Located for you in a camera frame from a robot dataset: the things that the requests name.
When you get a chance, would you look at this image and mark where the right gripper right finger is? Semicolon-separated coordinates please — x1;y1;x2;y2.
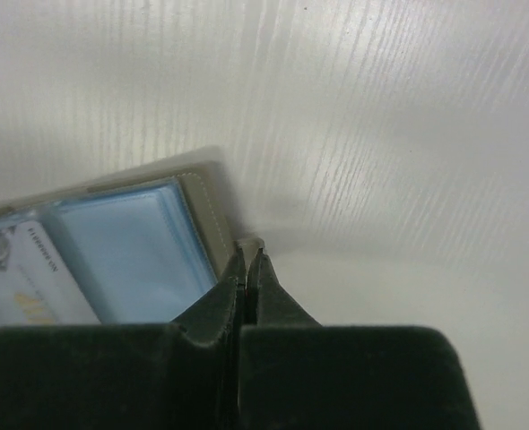
239;252;480;429

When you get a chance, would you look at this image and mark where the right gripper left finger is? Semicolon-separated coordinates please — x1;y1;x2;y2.
0;251;246;429

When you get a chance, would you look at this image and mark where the grey card holder wallet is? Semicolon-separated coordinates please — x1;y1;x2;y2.
0;146;261;324

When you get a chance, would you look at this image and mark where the silver diamond print card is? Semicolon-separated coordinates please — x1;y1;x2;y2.
0;219;100;326

